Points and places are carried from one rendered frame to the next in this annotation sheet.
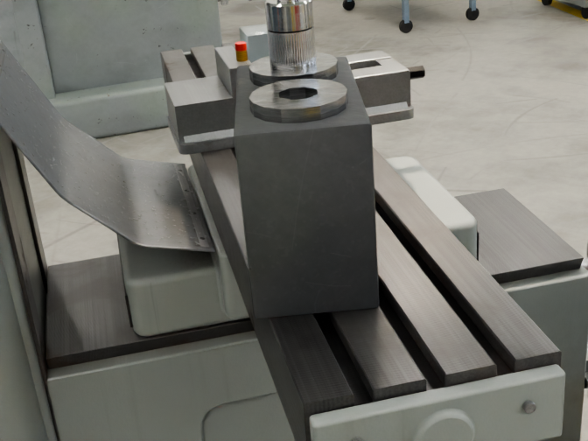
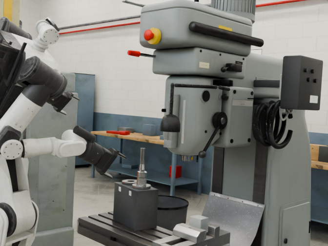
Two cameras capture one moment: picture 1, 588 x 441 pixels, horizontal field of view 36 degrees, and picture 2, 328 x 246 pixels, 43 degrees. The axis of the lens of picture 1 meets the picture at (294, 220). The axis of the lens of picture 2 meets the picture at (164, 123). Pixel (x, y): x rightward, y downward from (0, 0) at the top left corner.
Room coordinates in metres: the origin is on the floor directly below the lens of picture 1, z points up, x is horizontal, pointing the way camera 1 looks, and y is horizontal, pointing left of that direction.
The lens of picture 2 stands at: (2.60, -1.06, 1.52)
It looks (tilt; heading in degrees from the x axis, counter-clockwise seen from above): 3 degrees down; 146
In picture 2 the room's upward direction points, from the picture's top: 3 degrees clockwise
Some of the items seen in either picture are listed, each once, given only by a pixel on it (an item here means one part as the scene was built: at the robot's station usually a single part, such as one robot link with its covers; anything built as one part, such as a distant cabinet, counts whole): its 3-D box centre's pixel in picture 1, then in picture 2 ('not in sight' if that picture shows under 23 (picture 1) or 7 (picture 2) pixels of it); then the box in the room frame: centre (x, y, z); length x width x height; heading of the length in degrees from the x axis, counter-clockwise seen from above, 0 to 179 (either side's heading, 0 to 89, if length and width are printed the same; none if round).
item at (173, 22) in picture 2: not in sight; (197, 32); (1.22, 0.02, 1.81); 0.47 x 0.26 x 0.16; 101
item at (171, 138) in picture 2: not in sight; (171, 120); (1.24, -0.10, 1.45); 0.04 x 0.04 x 0.21; 11
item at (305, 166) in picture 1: (303, 173); (134, 203); (0.85, -0.01, 1.02); 0.22 x 0.12 x 0.20; 1
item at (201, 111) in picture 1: (285, 85); (193, 239); (1.30, -0.01, 0.97); 0.35 x 0.15 x 0.11; 102
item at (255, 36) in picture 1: (262, 49); (198, 224); (1.30, 0.02, 1.03); 0.06 x 0.05 x 0.06; 12
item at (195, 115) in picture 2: not in sight; (191, 114); (1.22, 0.01, 1.47); 0.21 x 0.19 x 0.32; 11
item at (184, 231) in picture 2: not in sight; (189, 232); (1.31, -0.03, 1.01); 0.12 x 0.06 x 0.04; 12
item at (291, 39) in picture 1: (290, 37); (141, 179); (0.90, -0.01, 1.14); 0.05 x 0.05 x 0.06
